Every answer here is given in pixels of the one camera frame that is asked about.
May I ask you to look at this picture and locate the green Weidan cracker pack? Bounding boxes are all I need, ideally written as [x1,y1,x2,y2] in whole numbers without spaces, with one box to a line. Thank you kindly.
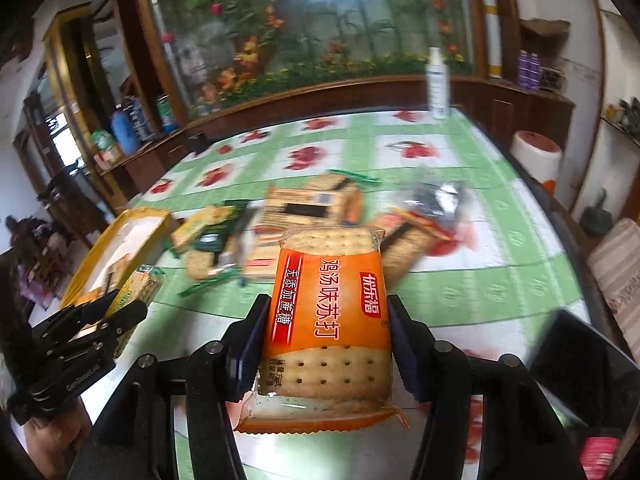
[102,264,166,361]

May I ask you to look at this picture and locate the orange soda cracker pack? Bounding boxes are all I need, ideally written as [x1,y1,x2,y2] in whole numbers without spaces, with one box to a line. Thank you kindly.
[236,226,404,434]

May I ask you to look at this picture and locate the person's left hand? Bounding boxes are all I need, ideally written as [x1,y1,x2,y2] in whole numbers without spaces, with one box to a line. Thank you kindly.
[24,398,92,479]

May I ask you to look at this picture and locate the seated person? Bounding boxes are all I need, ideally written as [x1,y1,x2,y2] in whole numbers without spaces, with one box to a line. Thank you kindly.
[6,216,53,290]

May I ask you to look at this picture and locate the yellow cardboard tray box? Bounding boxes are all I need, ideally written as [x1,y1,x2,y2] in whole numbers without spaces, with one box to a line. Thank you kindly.
[60,207,175,309]

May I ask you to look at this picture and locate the dark wooden chair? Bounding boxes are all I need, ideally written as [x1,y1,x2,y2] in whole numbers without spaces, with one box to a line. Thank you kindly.
[37,162,108,249]

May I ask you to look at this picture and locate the yellow green cracker pack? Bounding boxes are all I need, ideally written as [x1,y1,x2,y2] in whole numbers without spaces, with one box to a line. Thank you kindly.
[170,204,244,282]

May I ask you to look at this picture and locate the dark green snack packet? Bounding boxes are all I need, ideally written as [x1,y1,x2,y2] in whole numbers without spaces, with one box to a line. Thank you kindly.
[191,200,253,254]

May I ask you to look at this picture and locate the green snack bag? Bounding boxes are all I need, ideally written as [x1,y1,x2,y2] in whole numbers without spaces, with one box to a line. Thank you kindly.
[91,129,117,153]

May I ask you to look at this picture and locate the orange packet at right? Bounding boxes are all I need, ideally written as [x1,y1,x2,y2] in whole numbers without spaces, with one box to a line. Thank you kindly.
[367,210,454,292]

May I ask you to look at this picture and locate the blue thermos flask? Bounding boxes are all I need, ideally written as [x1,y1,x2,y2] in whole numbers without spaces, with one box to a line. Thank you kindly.
[111,106,141,156]

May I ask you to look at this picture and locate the grey thermos flask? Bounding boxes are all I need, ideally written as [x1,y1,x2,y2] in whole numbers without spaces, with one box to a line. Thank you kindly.
[129,96,155,143]

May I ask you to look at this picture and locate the clear plastic wrapper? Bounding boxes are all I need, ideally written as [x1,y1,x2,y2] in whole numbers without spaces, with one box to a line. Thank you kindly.
[399,174,468,229]

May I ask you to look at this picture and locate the white red stool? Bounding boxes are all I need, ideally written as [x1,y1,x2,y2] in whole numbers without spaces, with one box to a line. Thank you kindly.
[510,130,563,195]

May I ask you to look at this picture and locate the orange cracker pack back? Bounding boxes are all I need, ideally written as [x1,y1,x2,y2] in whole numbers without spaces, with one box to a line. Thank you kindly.
[254,170,381,234]

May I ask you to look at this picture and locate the glass flower display cabinet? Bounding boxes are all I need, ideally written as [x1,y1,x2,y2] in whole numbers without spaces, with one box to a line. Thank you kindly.
[139,0,478,120]

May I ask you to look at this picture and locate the purple bottles on shelf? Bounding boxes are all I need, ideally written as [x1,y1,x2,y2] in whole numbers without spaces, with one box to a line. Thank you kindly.
[518,50,541,92]

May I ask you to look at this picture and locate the white spray bottle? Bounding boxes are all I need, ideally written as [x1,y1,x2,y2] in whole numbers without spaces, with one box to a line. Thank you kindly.
[425,47,450,120]

